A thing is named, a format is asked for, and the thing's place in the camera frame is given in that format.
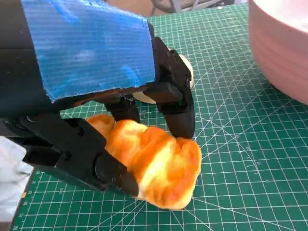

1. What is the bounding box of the long orange toy bread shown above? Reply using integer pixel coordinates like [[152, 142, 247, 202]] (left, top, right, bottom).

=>
[[86, 114, 202, 210]]

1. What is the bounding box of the green cutting mat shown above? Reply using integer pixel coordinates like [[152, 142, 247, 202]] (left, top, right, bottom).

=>
[[11, 3, 308, 231]]

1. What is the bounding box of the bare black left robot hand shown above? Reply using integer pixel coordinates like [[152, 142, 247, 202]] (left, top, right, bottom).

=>
[[0, 0, 196, 198]]

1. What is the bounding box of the pink bowl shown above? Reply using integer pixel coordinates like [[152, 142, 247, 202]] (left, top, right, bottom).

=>
[[247, 0, 308, 106]]

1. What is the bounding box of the round pale toy bun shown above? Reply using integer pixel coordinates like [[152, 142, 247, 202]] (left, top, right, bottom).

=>
[[132, 48, 193, 104]]

